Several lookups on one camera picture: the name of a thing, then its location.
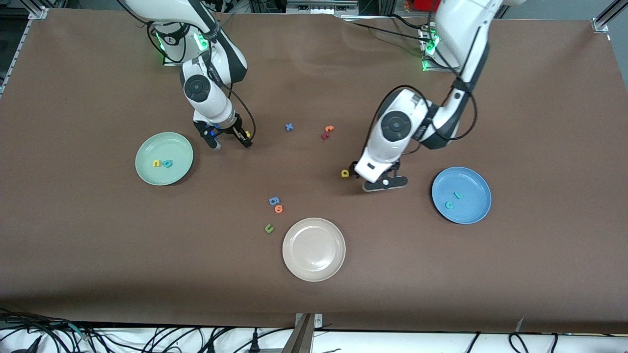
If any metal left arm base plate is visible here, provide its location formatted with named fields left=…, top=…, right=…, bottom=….
left=421, top=25, right=464, bottom=73

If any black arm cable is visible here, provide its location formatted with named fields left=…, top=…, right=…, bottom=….
left=363, top=0, right=491, bottom=158
left=115, top=0, right=256, bottom=143

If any metal table bracket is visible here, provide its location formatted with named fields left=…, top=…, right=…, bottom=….
left=282, top=313, right=324, bottom=353

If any green plate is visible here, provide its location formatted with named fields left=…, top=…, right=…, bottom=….
left=135, top=132, right=194, bottom=186

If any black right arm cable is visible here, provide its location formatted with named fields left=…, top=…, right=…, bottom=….
left=115, top=0, right=256, bottom=143

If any grey device box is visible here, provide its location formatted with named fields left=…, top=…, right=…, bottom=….
left=286, top=0, right=360, bottom=15

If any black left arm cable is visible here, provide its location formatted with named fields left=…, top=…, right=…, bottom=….
left=363, top=0, right=491, bottom=158

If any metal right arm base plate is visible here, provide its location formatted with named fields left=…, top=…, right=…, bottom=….
left=162, top=20, right=219, bottom=67

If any black table cable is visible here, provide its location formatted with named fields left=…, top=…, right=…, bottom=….
left=388, top=14, right=432, bottom=31
left=343, top=20, right=428, bottom=39

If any brown table mat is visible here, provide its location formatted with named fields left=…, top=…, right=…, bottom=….
left=0, top=7, right=628, bottom=335

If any blue plate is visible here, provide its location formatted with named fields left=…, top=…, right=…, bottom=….
left=431, top=167, right=492, bottom=225

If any beige plate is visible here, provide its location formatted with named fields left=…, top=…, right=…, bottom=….
left=282, top=218, right=346, bottom=282

